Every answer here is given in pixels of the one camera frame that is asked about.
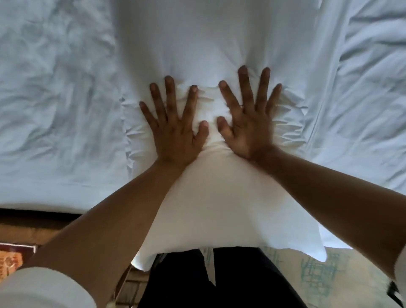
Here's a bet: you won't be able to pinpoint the person's left hand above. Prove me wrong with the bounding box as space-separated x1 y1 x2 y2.
139 76 210 169

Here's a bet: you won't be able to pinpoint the person's right hand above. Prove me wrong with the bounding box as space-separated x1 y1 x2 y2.
216 65 283 162

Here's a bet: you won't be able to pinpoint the white pillowcase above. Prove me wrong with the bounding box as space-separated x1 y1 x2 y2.
109 0 351 178

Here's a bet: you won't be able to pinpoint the white pillow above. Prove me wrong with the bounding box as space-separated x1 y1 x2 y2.
132 140 328 273

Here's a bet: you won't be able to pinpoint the person's right forearm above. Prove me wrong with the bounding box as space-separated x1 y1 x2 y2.
252 144 406 281

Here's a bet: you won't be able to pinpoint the person's left forearm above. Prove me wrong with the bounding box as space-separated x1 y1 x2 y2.
24 159 192 308

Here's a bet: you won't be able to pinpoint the white bed sheet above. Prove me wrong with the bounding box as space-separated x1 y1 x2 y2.
0 0 406 251

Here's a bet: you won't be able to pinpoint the white pillow tag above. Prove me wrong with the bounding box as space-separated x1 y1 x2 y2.
201 247 217 287

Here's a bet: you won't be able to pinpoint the black trousers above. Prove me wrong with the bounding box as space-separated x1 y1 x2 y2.
138 246 309 308

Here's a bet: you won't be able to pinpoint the teal patterned mattress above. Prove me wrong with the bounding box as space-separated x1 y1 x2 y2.
259 244 395 308

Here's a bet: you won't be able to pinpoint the red patterned rug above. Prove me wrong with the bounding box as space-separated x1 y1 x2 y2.
0 243 39 281

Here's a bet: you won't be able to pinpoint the white left sleeve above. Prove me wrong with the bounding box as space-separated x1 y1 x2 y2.
0 267 97 308

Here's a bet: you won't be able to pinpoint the black object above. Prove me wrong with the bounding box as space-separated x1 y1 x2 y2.
386 281 404 308

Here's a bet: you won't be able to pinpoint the brown wooden bed frame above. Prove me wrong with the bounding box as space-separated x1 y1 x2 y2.
0 208 84 246

